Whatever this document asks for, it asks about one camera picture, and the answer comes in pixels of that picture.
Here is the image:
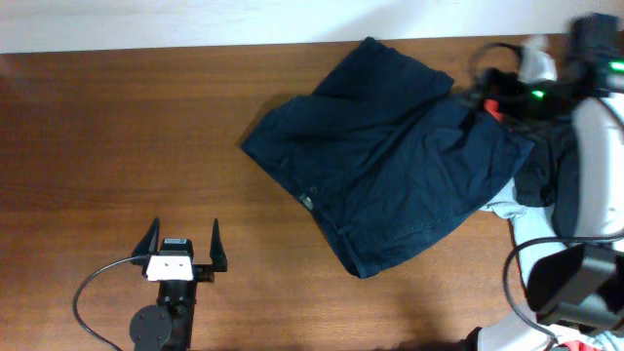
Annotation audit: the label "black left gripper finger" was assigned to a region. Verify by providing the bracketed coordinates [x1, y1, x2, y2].
[210, 218, 228, 272]
[132, 217, 160, 256]

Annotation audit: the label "navy blue shorts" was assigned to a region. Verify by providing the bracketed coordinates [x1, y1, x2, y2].
[242, 38, 532, 279]

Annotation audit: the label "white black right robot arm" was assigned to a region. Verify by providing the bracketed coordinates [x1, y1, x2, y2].
[468, 13, 623, 350]

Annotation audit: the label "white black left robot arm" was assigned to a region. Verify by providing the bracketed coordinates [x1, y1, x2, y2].
[129, 219, 228, 351]

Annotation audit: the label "red orange garment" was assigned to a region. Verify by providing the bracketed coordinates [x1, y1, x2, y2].
[483, 99, 504, 123]

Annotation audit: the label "dark navy garment pile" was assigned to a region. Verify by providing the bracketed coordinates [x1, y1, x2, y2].
[515, 123, 580, 238]

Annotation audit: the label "light blue patterned cloth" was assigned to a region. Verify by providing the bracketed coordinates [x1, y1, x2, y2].
[480, 179, 566, 289]

